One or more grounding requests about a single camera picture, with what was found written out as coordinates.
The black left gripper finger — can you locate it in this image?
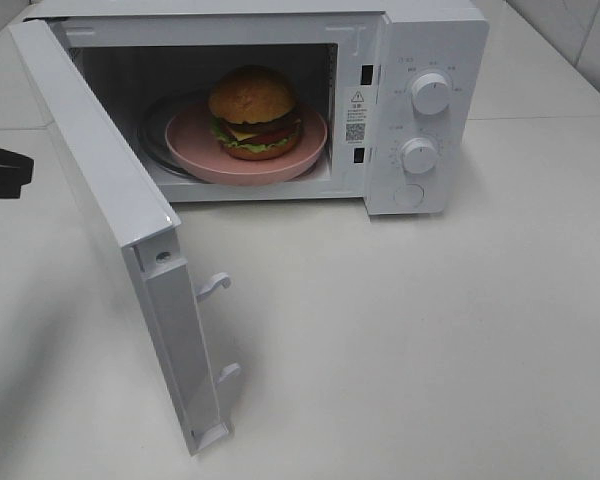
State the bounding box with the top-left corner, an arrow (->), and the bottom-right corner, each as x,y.
0,148 -> 34,199

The white microwave door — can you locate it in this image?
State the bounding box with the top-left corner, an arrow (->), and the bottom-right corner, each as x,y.
9,20 -> 241,455

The pink round plate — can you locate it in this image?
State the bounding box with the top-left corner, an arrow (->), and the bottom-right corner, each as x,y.
165,102 -> 328,186

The burger with lettuce and cheese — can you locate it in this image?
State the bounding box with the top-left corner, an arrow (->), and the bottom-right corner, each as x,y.
208,65 -> 303,161

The round white door button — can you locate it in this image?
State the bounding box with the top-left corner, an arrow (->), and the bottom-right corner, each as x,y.
394,184 -> 424,208

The white timer knob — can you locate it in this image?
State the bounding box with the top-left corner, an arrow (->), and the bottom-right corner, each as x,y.
400,137 -> 440,175

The glass microwave turntable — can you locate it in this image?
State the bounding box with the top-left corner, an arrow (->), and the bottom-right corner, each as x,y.
136,90 -> 203,178

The white warning label sticker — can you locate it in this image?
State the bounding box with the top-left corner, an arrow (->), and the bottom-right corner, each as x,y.
343,86 -> 369,145

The white microwave oven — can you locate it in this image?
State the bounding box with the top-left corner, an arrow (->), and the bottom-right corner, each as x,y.
20,1 -> 489,215

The upper white power knob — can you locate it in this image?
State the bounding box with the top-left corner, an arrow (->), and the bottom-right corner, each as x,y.
411,72 -> 450,115

